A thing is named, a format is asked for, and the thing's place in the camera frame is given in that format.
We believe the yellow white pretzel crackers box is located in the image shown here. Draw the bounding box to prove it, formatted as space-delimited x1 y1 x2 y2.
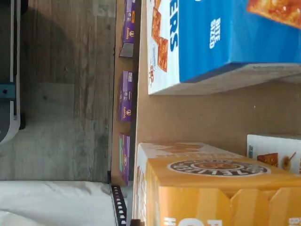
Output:
133 141 301 226
246 134 301 176

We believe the white black wheeled base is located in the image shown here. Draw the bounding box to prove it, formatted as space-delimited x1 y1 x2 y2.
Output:
0 0 27 145

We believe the brown wooden shelf board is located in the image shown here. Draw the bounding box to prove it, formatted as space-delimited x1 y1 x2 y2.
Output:
110 0 139 189
131 0 301 226

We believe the purple Annie's box orange label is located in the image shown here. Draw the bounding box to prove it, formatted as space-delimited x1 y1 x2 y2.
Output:
119 0 136 58

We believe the blue pretzel crackers box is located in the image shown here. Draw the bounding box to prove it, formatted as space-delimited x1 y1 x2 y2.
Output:
147 0 301 96

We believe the white plastic sheet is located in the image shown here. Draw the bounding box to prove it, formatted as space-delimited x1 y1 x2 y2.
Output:
0 180 118 226

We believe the black perforated metal rail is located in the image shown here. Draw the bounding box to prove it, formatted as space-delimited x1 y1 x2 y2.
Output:
107 169 129 226

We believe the purple Annie's box teal label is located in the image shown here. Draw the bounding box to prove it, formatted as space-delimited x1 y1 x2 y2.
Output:
118 133 131 187

